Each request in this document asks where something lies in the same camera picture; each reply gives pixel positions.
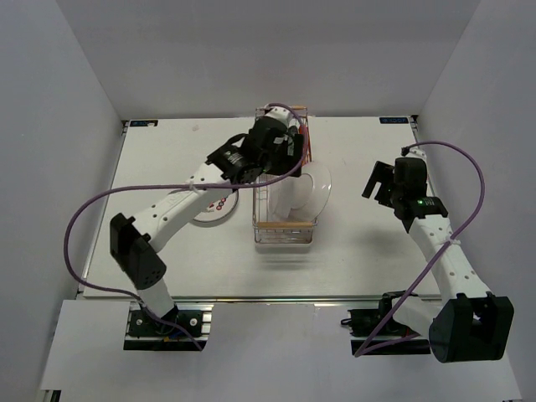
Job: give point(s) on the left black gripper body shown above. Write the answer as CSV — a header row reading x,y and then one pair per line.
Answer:
x,y
281,162

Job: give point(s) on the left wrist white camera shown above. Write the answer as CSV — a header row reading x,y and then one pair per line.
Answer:
x,y
280,114

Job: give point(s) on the right blue table sticker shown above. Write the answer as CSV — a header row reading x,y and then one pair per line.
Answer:
x,y
393,120

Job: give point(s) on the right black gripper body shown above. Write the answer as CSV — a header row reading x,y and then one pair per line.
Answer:
x,y
398,191

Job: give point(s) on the blue table sticker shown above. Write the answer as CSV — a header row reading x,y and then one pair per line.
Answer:
x,y
143,123
393,120

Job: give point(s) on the orange plate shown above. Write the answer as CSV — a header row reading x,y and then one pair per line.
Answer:
x,y
308,140

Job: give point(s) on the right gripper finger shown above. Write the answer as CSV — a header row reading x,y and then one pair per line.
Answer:
x,y
384,195
383,174

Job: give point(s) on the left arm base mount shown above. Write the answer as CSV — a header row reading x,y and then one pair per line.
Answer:
x,y
186,330

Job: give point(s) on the large white plate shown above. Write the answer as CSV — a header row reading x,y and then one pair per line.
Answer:
x,y
314,188

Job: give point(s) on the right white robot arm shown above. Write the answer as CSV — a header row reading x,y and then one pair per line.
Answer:
x,y
472,323

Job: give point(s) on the left blue table sticker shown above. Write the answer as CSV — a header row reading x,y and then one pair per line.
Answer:
x,y
143,123

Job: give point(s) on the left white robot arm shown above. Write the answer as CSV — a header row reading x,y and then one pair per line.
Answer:
x,y
135,242

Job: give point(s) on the white plate with red print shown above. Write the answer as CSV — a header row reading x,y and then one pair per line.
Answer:
x,y
218,212

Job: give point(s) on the metal wire dish rack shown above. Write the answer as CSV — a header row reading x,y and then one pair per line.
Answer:
x,y
270,234

